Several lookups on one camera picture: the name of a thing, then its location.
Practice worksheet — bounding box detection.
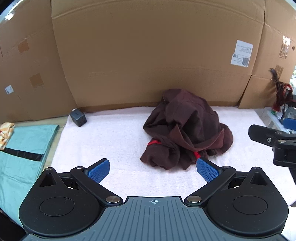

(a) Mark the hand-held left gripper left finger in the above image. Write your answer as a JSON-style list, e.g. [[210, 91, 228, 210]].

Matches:
[[38, 158, 123, 207]]

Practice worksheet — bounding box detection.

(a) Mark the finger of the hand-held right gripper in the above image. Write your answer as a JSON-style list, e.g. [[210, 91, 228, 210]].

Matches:
[[282, 117, 296, 133], [248, 125, 277, 146]]

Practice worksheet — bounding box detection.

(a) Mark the black power adapter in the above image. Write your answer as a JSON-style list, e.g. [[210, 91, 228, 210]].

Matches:
[[70, 109, 87, 127]]

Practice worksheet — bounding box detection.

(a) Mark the cardboard box with tape patches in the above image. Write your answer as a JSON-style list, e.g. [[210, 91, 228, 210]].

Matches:
[[0, 0, 78, 123]]

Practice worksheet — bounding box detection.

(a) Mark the black red feather duster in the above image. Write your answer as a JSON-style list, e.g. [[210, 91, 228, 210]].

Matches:
[[269, 68, 295, 114]]

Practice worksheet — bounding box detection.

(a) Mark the teal cloth with black stripe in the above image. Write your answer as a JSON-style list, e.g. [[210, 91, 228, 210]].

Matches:
[[0, 124, 60, 217]]

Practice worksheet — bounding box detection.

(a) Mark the large white shipping label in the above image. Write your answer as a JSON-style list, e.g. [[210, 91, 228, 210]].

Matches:
[[231, 40, 254, 68]]

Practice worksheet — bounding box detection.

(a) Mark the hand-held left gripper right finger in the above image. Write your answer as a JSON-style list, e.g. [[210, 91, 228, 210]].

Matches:
[[184, 158, 270, 206]]

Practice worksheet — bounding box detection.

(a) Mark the dark brown hoodie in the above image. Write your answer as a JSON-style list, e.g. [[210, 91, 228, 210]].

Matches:
[[140, 89, 234, 171]]

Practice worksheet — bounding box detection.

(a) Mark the white terry towel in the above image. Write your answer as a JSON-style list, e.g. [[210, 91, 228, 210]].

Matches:
[[50, 105, 296, 209]]

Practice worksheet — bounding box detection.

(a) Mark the yellow patterned cloth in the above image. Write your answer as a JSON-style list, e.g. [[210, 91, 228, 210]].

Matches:
[[0, 122, 15, 151]]

